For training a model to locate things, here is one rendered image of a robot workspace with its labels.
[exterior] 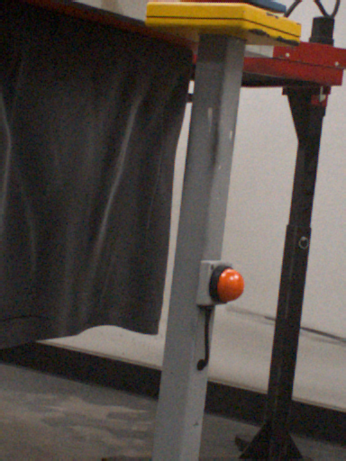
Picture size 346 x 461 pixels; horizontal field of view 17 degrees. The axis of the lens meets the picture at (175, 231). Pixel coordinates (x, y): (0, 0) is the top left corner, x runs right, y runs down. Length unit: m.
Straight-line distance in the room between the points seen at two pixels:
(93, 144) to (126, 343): 2.47
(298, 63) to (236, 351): 1.25
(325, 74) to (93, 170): 1.35
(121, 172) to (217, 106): 0.38
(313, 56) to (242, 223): 1.04
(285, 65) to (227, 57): 1.51
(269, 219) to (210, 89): 2.42
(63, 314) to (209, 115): 0.41
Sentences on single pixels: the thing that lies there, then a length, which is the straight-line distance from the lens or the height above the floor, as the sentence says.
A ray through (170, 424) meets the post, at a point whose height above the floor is 0.49.
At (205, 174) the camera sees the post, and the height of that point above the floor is 0.77.
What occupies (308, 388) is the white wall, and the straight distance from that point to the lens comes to 3.69.
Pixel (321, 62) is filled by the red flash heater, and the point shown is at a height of 1.06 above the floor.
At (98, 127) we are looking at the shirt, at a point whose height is 0.82.
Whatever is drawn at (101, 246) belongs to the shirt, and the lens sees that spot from 1.67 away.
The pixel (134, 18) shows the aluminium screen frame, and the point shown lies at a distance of 1.51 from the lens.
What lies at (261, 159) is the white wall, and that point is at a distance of 3.76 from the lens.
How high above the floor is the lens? 0.77
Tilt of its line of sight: 3 degrees down
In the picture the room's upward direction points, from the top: 6 degrees clockwise
